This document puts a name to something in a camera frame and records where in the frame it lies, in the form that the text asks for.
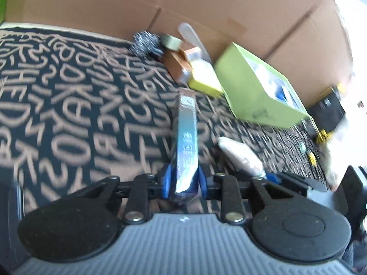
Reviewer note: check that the large cardboard box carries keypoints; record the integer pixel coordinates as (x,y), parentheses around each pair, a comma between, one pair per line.
(229,3)

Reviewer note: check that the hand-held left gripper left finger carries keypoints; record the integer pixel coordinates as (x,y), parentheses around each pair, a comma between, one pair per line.
(165,181)

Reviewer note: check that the orange brown box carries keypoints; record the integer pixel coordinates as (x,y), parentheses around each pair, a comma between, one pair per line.
(176,63)

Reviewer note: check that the light green box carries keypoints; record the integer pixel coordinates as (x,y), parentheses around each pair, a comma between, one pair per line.
(249,97)

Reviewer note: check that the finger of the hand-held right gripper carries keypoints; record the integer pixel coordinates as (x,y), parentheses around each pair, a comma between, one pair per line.
(292,179)

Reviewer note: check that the dark blue silver box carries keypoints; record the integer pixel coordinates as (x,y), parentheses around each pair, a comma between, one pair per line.
(186,137)

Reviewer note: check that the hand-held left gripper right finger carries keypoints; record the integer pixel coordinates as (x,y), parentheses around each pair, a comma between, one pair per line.
(202,182)

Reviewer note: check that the olive green tin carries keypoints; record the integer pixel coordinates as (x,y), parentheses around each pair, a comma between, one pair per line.
(172,42)

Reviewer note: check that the beige package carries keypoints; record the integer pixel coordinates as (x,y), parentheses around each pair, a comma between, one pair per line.
(239,153)

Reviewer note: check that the black yellow tool case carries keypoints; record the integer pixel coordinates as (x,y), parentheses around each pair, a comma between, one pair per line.
(329,108)

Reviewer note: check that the black letter-patterned mat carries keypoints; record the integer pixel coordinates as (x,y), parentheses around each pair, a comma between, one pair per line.
(71,106)

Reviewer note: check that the yellow box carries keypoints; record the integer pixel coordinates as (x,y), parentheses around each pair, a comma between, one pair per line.
(205,83)

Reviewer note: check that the steel wool scrubber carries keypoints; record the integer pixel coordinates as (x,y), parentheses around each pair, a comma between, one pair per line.
(144,44)

